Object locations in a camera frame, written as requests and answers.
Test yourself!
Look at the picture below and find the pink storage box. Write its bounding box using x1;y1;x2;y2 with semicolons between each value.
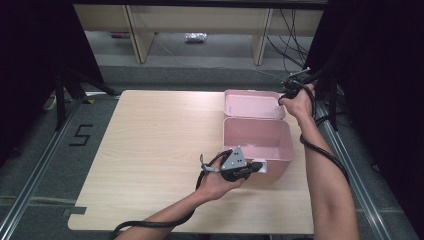
222;89;295;184

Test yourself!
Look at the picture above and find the bundle of black cables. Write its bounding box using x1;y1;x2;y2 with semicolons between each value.
266;9;311;79

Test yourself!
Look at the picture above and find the person's left hand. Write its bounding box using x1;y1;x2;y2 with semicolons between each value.
196;159;246;203

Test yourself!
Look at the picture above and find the crumpled silver foil packet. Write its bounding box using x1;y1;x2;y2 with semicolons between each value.
184;32;208;44

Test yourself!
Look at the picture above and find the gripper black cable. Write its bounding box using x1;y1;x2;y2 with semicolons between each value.
299;83;351;186
108;149;234;240

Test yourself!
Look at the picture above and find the black curtain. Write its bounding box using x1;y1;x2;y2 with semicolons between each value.
0;0;105;168
302;0;424;238

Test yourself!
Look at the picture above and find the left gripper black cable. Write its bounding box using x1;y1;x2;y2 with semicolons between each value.
108;149;234;240

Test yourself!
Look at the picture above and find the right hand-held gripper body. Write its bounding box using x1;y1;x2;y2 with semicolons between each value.
282;67;312;99

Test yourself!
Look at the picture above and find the black metal stand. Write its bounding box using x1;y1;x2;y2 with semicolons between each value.
299;66;339;132
54;68;121;131

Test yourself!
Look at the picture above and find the person's right hand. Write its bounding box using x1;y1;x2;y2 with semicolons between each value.
279;83;316;123

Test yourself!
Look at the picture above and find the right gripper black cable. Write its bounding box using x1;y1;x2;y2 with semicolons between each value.
299;83;351;186

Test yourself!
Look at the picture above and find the beige wooden desk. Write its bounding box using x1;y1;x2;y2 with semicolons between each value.
73;3;324;66

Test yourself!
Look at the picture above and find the grey tape strip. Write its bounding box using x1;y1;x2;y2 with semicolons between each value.
62;206;88;216

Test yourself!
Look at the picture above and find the aluminium floor rail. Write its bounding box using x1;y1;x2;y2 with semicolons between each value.
316;101;391;240
0;99;84;240

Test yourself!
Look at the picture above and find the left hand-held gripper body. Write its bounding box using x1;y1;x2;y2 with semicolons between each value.
220;145;254;183

